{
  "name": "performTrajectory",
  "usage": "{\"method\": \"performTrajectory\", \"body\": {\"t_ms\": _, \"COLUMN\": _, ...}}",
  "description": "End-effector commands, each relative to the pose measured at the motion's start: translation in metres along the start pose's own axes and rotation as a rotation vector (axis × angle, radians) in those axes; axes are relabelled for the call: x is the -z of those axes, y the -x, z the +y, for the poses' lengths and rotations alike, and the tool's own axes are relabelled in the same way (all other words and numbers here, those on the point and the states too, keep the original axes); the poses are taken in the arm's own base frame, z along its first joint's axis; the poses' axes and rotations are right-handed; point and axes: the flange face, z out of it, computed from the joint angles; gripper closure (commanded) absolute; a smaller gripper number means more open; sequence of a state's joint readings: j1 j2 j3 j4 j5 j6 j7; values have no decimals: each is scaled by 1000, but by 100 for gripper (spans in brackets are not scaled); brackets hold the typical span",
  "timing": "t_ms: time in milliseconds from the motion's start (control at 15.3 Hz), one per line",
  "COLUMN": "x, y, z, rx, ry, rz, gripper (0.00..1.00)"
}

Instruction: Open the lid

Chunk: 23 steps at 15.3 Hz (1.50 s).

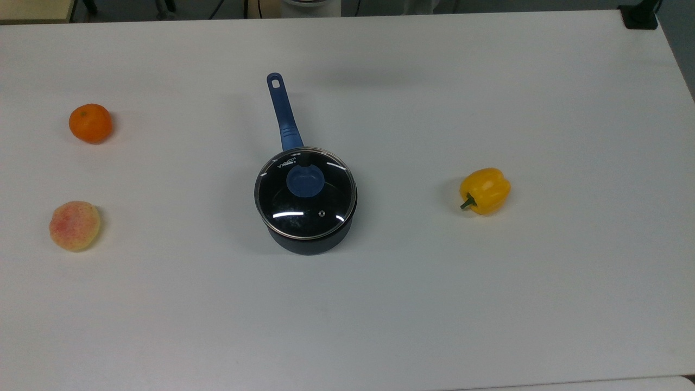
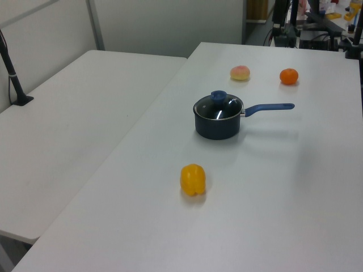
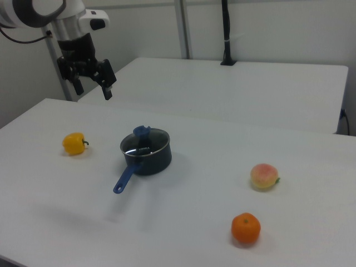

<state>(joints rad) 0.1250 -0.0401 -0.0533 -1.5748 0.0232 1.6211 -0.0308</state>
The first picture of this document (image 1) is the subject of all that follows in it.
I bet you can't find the glass lid with blue knob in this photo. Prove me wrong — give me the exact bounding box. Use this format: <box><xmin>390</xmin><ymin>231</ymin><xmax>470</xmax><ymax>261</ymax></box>
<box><xmin>254</xmin><ymin>147</ymin><xmax>358</xmax><ymax>240</ymax></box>

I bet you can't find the dark blue saucepan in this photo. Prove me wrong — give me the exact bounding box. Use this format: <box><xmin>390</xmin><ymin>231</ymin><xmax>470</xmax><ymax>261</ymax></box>
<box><xmin>254</xmin><ymin>72</ymin><xmax>359</xmax><ymax>256</ymax></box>

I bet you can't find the yellow bell pepper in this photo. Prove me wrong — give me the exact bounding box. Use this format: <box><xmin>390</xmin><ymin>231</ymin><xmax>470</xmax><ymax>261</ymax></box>
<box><xmin>459</xmin><ymin>167</ymin><xmax>511</xmax><ymax>216</ymax></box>

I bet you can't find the orange mandarin fruit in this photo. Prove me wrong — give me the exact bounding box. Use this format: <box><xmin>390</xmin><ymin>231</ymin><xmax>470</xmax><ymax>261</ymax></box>
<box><xmin>68</xmin><ymin>103</ymin><xmax>113</xmax><ymax>144</ymax></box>

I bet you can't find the pink yellow peach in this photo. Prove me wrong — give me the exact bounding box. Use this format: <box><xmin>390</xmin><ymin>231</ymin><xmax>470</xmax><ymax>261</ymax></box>
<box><xmin>49</xmin><ymin>200</ymin><xmax>102</xmax><ymax>253</ymax></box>

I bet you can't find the black table clamp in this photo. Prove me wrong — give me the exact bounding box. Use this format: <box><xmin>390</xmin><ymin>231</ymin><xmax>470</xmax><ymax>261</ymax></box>
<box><xmin>619</xmin><ymin>0</ymin><xmax>661</xmax><ymax>30</ymax></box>

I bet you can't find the beige wooden desk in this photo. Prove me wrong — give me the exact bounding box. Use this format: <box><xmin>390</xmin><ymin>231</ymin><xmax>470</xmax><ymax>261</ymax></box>
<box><xmin>0</xmin><ymin>0</ymin><xmax>75</xmax><ymax>24</ymax></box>

